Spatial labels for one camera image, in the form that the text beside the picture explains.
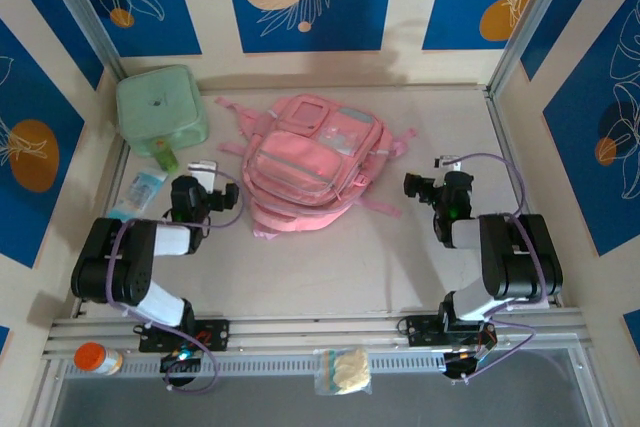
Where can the aluminium frame post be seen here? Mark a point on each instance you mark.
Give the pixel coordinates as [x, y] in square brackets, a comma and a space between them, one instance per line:
[531, 12]
[82, 12]

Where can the light blue tissue pack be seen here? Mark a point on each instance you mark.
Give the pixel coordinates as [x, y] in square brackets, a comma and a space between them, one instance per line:
[140, 192]

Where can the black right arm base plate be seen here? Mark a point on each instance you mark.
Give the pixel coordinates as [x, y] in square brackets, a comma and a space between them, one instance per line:
[422, 329]

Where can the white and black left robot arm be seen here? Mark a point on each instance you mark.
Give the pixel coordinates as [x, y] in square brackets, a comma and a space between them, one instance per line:
[130, 277]

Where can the aluminium table side rail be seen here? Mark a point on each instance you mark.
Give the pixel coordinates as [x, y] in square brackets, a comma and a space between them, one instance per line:
[506, 147]
[113, 182]

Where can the bottle with orange lid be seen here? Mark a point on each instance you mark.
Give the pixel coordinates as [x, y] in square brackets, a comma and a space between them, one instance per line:
[92, 357]

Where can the aluminium frame rail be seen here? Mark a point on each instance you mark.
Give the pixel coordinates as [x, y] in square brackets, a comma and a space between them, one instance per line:
[320, 328]

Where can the mint green square lunch bag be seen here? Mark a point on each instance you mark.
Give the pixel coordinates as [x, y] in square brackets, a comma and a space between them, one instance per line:
[155, 102]

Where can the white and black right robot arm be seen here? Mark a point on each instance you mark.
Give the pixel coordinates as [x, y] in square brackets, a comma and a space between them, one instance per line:
[520, 267]

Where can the small green bottle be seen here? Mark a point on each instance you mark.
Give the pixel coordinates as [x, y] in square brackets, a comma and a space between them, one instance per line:
[166, 159]

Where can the bag of white snacks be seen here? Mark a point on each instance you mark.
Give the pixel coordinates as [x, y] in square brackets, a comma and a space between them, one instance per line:
[347, 369]

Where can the pink student backpack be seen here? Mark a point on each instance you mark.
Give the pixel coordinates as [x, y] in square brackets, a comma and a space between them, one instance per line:
[300, 167]

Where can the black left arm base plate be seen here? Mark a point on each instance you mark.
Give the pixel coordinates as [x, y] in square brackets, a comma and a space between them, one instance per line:
[215, 334]

